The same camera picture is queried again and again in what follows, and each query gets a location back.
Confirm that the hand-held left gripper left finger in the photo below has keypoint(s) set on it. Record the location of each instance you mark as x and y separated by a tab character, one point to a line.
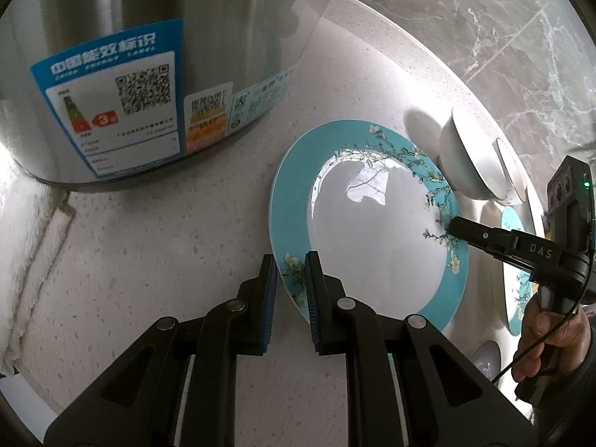
270	302

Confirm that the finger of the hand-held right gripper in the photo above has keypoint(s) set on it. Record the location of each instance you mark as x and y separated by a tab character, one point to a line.
475	235

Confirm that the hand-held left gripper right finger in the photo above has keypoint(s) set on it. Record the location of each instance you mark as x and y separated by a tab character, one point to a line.
311	302

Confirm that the white ceramic bowl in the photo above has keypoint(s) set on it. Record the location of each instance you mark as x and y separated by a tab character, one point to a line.
511	172

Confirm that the white bowl with red rim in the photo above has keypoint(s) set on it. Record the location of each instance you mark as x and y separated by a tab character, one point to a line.
461	158

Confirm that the teal floral plate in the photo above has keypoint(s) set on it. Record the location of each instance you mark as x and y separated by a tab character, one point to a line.
382	233
512	223

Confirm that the person's right hand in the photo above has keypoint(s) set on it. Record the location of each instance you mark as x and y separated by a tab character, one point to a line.
545	340

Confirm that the grey rounded utensil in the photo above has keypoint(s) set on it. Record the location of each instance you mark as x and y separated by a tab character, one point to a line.
486	358

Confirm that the stainless steel cooker with labels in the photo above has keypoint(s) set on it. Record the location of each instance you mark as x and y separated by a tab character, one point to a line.
116	9

